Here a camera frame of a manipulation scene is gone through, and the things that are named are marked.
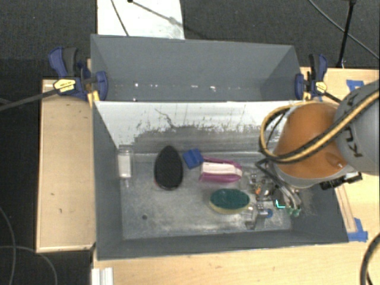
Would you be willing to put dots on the purple and white stapler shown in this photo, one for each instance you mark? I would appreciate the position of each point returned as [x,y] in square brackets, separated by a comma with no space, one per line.
[219,171]

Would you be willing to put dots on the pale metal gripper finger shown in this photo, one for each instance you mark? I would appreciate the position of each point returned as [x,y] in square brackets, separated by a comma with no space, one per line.
[250,220]
[261,217]

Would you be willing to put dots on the green and yellow oval sponge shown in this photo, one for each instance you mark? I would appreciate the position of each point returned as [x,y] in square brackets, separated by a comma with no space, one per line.
[229,200]

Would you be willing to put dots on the clear jar with white contents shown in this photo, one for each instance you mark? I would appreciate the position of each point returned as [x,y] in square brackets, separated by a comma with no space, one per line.
[124,165]

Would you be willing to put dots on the pale wood board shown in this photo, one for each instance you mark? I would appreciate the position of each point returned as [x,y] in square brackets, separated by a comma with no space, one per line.
[65,165]

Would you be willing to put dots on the black oval brush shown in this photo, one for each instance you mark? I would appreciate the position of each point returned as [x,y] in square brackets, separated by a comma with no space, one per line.
[168,169]

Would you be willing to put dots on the blue small block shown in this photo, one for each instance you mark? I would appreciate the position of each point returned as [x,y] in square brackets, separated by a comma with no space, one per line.
[193,157]

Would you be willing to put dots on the black cylinder on white bracket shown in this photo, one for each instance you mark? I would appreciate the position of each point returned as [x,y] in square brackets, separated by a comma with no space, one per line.
[335,183]

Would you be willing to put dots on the grey metal bin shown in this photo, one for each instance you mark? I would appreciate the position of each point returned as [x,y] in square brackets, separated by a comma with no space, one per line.
[184,212]

